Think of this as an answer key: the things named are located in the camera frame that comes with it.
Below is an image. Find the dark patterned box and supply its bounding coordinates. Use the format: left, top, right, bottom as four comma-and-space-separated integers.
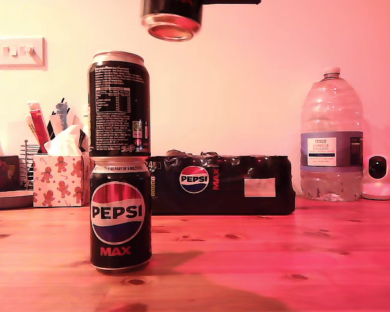
0, 155, 21, 193

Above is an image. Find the white tissue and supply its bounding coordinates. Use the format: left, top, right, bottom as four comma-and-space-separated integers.
44, 124, 85, 156

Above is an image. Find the grey shallow bowl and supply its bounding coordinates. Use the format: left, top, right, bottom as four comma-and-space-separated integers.
0, 190, 35, 210

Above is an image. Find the black shrink-wrapped Pepsi multipack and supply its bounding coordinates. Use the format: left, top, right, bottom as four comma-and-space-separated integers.
144, 149, 296, 216

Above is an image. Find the white paper sachet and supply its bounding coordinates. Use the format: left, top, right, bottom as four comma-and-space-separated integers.
49, 113, 68, 140

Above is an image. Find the small white round camera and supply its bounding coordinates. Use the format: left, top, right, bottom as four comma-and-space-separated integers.
361, 155, 390, 201

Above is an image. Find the gingerbread print tissue box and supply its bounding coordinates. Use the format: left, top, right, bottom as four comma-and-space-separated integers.
32, 154, 95, 208

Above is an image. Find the wire basket holder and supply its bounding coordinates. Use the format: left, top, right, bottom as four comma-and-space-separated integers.
19, 139, 45, 191

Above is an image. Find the large clear water bottle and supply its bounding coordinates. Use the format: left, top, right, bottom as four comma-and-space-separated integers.
300, 66, 365, 202

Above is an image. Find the red sachet packet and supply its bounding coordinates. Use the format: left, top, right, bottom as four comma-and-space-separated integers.
28, 101, 51, 154

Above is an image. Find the black Pepsi Max can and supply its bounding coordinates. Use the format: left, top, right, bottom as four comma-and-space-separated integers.
141, 0, 204, 42
89, 157, 153, 273
87, 50, 151, 159

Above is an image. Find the white wall switch plate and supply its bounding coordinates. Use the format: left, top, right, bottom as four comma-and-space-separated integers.
0, 36, 48, 71

